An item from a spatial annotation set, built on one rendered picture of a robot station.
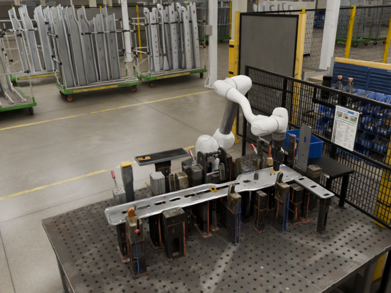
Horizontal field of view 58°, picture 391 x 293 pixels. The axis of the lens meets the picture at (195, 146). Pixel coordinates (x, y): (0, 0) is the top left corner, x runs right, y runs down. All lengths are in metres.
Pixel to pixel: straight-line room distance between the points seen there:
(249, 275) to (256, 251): 0.21
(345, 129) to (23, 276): 2.89
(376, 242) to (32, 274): 2.74
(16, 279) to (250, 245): 2.08
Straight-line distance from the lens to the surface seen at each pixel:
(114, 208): 2.24
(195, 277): 2.15
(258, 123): 2.20
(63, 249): 2.51
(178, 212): 2.09
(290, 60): 4.67
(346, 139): 2.75
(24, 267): 3.63
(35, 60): 11.46
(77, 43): 8.90
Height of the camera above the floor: 2.17
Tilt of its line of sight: 23 degrees down
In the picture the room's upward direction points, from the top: 1 degrees counter-clockwise
